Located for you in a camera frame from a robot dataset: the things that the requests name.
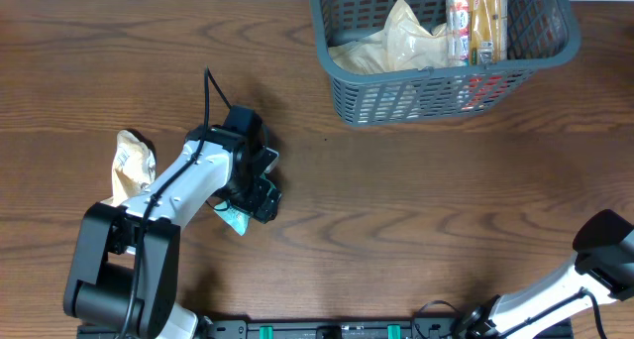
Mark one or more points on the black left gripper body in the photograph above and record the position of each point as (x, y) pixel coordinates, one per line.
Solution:
(251, 191)

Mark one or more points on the teal snack packet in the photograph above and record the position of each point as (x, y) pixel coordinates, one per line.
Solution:
(235, 220)

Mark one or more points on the beige paper bag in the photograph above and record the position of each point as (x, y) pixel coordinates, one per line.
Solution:
(401, 45)
(133, 168)

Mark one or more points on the Kleenex tissue multipack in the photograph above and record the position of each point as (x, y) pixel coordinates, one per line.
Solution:
(458, 31)

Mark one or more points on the spaghetti packet with red ends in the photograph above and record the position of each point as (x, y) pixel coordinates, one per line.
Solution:
(488, 33)

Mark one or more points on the grey plastic lattice basket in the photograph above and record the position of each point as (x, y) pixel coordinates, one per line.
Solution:
(540, 34)

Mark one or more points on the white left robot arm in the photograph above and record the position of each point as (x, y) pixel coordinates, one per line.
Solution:
(124, 270)

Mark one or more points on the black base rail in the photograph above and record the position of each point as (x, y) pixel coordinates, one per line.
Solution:
(417, 328)

